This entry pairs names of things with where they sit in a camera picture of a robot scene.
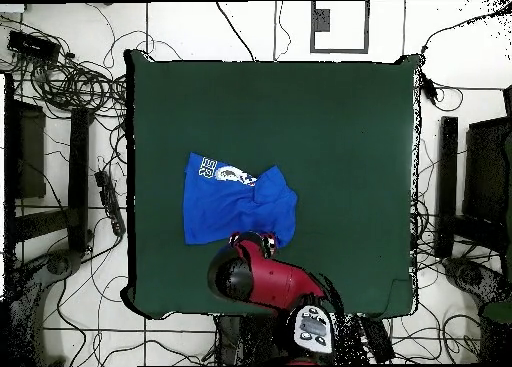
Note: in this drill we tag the blue printed T-shirt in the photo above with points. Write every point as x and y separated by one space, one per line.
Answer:
224 211

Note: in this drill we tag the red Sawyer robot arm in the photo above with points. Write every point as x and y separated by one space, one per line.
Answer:
272 279

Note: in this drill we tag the dark green table cloth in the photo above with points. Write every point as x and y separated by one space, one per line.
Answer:
320 143

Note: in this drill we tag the black rectangular floor device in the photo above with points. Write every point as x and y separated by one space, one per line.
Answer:
378 339

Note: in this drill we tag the black power strip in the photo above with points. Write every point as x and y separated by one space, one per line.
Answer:
110 201

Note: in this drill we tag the dark grey floor stand base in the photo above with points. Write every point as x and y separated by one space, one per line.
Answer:
58 265
472 275

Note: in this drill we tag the black plug adapter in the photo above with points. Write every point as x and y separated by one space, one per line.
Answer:
430 89

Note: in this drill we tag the small dark grey square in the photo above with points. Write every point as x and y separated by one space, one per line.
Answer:
322 21

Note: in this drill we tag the dark green round object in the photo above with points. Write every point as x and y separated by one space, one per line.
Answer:
498 312

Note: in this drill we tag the black electronics box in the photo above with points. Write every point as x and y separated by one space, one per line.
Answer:
34 46

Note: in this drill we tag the black metal frame stand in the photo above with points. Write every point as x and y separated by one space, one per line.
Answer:
448 175
78 175

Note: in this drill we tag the grey square floor frame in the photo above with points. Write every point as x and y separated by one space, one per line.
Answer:
340 51

